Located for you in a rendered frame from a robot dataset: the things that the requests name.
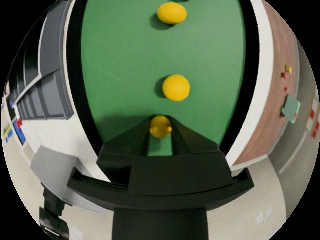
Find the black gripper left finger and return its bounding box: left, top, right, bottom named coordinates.
left=100, top=117, right=150, bottom=156

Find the green tray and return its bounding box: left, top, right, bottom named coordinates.
left=66, top=0, right=260, bottom=157

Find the yellow marble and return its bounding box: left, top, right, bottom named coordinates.
left=150, top=116, right=171, bottom=138
left=163, top=75, right=190, bottom=101
left=157, top=3, right=186, bottom=24

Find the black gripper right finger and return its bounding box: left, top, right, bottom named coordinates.
left=170, top=117, right=221, bottom=155

